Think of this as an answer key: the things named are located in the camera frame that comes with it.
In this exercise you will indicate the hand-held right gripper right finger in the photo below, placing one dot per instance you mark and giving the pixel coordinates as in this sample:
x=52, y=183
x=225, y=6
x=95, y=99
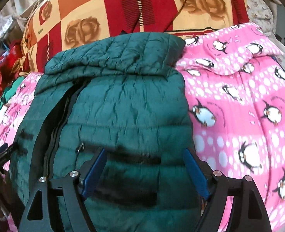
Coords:
x=195, y=171

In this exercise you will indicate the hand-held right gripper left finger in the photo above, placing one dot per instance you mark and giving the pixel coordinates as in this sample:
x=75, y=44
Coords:
x=94, y=171

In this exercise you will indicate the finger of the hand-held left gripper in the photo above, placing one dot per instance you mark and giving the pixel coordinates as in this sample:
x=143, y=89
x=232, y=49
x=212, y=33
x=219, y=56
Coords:
x=3, y=151

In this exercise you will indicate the green quilted jacket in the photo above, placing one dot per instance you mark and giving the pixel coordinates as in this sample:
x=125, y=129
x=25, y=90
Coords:
x=128, y=106

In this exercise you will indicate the pile of red clothes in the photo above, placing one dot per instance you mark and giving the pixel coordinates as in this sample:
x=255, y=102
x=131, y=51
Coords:
x=2, y=77

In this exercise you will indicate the teal green cloth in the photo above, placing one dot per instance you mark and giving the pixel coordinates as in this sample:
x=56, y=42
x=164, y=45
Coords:
x=11, y=89

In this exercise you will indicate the pink penguin print blanket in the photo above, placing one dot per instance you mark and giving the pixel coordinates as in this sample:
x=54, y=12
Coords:
x=241, y=125

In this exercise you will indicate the beige cloth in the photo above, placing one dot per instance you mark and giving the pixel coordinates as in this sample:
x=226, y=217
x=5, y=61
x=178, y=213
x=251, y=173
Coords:
x=24, y=9

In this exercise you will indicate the red orange checked blanket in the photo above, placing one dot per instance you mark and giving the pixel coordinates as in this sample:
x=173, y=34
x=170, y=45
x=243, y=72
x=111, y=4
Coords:
x=96, y=4

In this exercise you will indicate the white floral cloth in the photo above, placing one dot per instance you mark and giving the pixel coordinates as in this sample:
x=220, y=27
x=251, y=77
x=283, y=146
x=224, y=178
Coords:
x=261, y=12

